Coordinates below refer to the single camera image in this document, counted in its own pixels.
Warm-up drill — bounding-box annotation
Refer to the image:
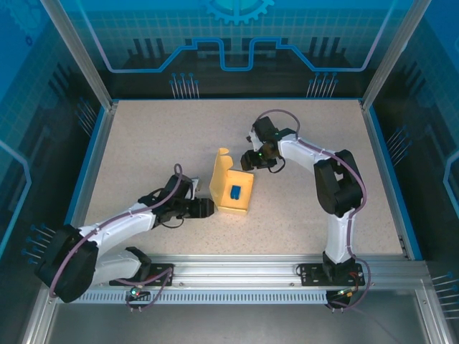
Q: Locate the aluminium frame post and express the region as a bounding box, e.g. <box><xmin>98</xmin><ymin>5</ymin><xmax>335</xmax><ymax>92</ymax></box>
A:
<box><xmin>360</xmin><ymin>0</ymin><xmax>430</xmax><ymax>110</ymax></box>
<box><xmin>41</xmin><ymin>0</ymin><xmax>120</xmax><ymax>111</ymax></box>

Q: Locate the slotted grey cable duct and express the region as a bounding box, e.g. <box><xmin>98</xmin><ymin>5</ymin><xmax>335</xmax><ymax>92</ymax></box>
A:
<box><xmin>57</xmin><ymin>290</ymin><xmax>329</xmax><ymax>305</ymax></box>

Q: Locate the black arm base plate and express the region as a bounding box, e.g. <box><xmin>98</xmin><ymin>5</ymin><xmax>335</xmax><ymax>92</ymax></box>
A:
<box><xmin>298</xmin><ymin>263</ymin><xmax>366</xmax><ymax>287</ymax></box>
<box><xmin>109</xmin><ymin>264</ymin><xmax>175</xmax><ymax>287</ymax></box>

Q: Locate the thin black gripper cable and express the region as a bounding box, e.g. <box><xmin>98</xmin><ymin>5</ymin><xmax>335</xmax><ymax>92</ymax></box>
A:
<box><xmin>157</xmin><ymin>216</ymin><xmax>186</xmax><ymax>230</ymax></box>
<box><xmin>267</xmin><ymin>157</ymin><xmax>287</xmax><ymax>174</ymax></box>

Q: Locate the yellow paper box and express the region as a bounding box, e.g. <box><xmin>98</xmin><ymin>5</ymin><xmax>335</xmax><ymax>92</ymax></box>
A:
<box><xmin>209</xmin><ymin>146</ymin><xmax>255</xmax><ymax>216</ymax></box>

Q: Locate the aluminium front rail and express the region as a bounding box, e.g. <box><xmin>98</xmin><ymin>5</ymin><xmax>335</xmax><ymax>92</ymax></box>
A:
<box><xmin>46</xmin><ymin>254</ymin><xmax>430</xmax><ymax>291</ymax></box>

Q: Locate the metal front shelf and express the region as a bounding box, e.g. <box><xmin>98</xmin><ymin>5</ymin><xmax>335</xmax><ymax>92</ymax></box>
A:
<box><xmin>21</xmin><ymin>286</ymin><xmax>459</xmax><ymax>344</ymax></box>

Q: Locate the blue printed back panel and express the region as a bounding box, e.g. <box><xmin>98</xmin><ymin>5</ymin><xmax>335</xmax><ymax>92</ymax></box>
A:
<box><xmin>73</xmin><ymin>0</ymin><xmax>399</xmax><ymax>100</ymax></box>

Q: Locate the blue printed side panel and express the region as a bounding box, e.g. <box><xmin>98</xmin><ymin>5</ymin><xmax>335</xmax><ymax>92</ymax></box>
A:
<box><xmin>0</xmin><ymin>0</ymin><xmax>108</xmax><ymax>344</ymax></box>
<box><xmin>371</xmin><ymin>0</ymin><xmax>459</xmax><ymax>344</ymax></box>

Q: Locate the aluminium side rail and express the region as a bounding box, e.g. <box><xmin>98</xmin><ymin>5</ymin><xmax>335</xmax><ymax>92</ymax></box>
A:
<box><xmin>70</xmin><ymin>102</ymin><xmax>120</xmax><ymax>259</ymax></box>
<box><xmin>359</xmin><ymin>102</ymin><xmax>413</xmax><ymax>259</ymax></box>

